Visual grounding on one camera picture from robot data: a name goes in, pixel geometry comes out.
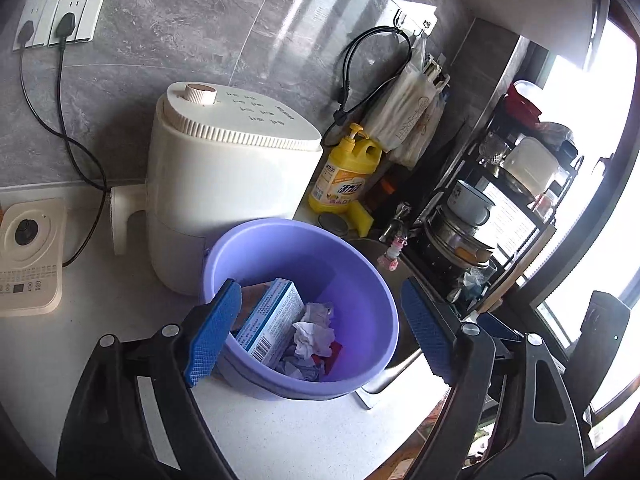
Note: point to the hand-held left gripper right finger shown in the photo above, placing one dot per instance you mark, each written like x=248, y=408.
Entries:
x=425, y=332

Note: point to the brown paper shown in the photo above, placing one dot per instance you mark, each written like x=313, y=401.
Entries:
x=252, y=297

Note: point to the white wall socket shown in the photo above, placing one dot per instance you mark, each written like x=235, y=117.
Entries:
x=32, y=15
x=85, y=10

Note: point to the round metal sink strainer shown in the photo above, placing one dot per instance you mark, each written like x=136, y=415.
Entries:
x=333, y=223

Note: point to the beige induction cooker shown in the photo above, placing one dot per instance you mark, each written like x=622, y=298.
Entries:
x=35, y=270

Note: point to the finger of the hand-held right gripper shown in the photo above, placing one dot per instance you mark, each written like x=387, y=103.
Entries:
x=500, y=326

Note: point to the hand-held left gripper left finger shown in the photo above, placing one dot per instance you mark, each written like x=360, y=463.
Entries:
x=215, y=332

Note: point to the hanging plastic bags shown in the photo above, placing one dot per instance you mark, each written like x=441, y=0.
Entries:
x=400, y=110

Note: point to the white enamel mug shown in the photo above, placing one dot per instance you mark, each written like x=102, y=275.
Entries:
x=470, y=205

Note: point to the white plastic bag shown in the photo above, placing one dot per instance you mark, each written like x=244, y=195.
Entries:
x=422, y=140

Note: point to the white wall hook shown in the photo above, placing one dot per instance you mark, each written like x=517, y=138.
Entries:
x=417, y=15

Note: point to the purple-silver snack wrappers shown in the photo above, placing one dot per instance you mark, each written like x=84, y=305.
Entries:
x=300, y=369

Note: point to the pink faucet filter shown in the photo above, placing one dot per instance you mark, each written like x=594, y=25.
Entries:
x=394, y=254

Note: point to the black dish rack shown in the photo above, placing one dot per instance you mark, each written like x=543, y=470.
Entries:
x=475, y=175

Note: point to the purple plastic bucket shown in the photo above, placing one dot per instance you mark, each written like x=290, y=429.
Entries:
x=350, y=280

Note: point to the white air fryer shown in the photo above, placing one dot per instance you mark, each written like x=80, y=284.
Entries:
x=225, y=185

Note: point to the steel sink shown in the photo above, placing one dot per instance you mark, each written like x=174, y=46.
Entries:
x=395, y=360

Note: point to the yellow detergent pump bottle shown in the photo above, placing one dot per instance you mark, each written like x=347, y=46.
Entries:
x=340, y=175

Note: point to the red wrapper scrap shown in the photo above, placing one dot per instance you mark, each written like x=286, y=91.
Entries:
x=327, y=355

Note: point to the stacked steel pots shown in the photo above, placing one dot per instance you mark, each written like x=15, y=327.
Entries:
x=457, y=240

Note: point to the chrome faucet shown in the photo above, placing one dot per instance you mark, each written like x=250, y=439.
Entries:
x=397, y=220

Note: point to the black power plug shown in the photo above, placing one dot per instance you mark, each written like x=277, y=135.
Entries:
x=23, y=33
x=65, y=28

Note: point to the yellow sponge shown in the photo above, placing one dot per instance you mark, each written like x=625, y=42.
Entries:
x=361, y=220

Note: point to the white plastic container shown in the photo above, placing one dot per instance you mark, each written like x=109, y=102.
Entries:
x=530, y=162

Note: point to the dark brown bottle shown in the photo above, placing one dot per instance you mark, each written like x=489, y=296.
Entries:
x=387, y=187

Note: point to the white tissue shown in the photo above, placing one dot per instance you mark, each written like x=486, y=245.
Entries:
x=315, y=330

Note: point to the blue and white carton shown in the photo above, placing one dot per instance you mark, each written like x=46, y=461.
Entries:
x=270, y=320

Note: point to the wooden cutting board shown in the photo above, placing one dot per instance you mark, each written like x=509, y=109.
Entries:
x=525, y=270

